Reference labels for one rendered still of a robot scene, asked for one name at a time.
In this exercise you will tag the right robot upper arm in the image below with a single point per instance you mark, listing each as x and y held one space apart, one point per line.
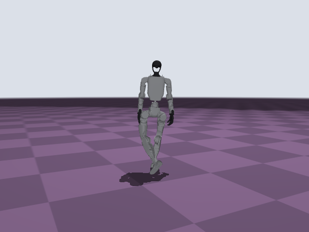
168 87

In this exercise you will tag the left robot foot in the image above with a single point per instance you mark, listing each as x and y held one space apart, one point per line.
156 167

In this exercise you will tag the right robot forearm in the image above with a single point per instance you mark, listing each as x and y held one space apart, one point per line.
170 104

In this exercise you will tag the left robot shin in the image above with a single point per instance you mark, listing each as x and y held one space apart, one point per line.
149 149

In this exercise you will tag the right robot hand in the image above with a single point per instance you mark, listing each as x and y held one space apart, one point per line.
171 118

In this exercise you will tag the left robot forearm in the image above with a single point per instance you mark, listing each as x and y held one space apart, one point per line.
140 103

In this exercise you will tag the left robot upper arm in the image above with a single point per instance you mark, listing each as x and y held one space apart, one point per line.
143 86

